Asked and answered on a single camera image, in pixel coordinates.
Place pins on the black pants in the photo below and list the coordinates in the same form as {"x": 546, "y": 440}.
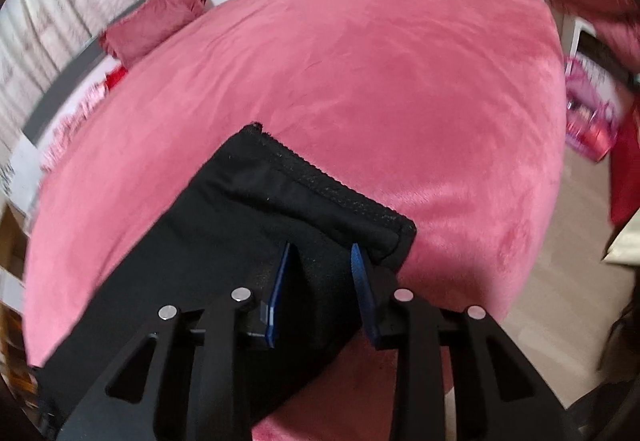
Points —
{"x": 240, "y": 201}

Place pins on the grey and white bed headboard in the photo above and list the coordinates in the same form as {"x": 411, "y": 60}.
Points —
{"x": 75, "y": 66}

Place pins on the red clothes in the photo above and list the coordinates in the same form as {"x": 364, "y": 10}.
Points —
{"x": 115, "y": 80}

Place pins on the dark pink ruffled pillow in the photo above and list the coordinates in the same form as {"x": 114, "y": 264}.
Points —
{"x": 150, "y": 23}

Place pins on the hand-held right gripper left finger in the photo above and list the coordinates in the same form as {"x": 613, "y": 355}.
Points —
{"x": 276, "y": 301}

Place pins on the pink bag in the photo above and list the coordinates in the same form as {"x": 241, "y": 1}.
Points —
{"x": 592, "y": 116}

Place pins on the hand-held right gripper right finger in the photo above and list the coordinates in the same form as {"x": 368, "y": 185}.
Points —
{"x": 364, "y": 296}

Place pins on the pink bed blanket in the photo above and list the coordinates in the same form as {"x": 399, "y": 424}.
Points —
{"x": 380, "y": 96}

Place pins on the pink floral clothes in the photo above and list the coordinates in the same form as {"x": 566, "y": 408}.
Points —
{"x": 70, "y": 131}

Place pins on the red cloth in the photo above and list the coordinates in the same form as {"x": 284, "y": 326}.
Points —
{"x": 626, "y": 171}

